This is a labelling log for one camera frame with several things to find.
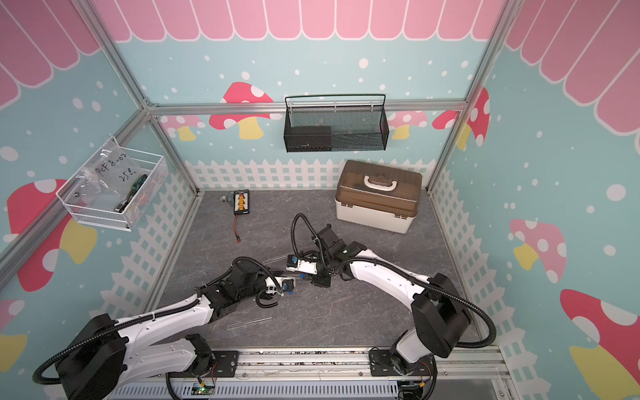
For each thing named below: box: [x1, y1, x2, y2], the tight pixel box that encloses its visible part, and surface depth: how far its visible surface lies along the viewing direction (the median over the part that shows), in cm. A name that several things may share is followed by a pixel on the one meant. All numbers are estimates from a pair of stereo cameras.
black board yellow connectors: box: [233, 189, 250, 216], surface depth 115 cm
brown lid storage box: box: [334, 160, 423, 235], surface depth 96 cm
